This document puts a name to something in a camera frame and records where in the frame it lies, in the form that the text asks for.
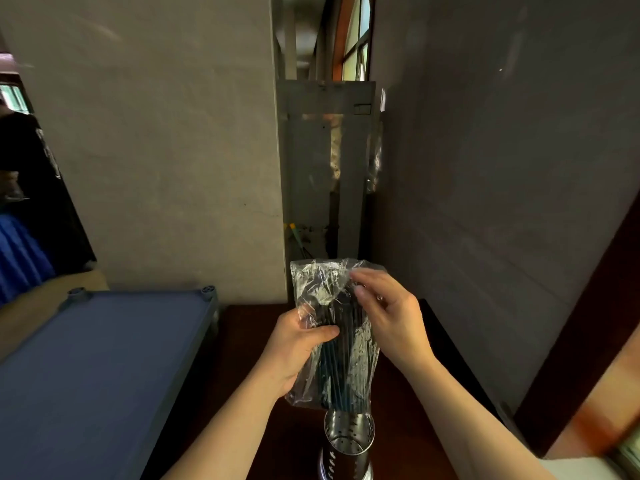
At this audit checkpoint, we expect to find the person's left forearm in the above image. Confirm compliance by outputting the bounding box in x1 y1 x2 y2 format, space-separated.
162 362 281 480

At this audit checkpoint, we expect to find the person's right forearm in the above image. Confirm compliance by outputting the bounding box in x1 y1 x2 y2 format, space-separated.
402 357 556 480

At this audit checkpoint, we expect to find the bundle of black chopsticks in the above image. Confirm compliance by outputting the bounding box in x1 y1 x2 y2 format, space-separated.
305 289 376 413

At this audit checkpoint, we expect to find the person's left hand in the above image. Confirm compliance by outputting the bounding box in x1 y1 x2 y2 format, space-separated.
252 307 341 398

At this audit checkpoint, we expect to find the grey plastic cart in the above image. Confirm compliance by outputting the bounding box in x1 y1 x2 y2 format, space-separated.
0 286 221 480

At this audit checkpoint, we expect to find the clear plastic bag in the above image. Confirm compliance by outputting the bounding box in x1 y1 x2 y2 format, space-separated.
283 258 389 413

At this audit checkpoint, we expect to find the dark pipe with plastic wrap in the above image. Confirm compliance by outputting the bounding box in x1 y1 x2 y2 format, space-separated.
359 134 383 261

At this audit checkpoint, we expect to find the perforated steel utensil holder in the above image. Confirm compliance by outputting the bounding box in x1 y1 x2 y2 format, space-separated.
317 408 377 480

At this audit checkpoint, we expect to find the orange-framed tall window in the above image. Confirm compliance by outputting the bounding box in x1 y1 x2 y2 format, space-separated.
332 0 375 81

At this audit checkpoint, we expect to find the black vertical pipe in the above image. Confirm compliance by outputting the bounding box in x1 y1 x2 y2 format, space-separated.
327 114 346 261

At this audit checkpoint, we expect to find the person's right hand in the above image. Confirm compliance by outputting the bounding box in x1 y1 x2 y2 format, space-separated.
348 268 436 378

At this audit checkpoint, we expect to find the white-silled low window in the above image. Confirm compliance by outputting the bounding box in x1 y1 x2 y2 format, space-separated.
539 429 640 480

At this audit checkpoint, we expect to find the long table with blue skirt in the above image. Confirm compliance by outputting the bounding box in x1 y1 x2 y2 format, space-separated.
0 212 56 305

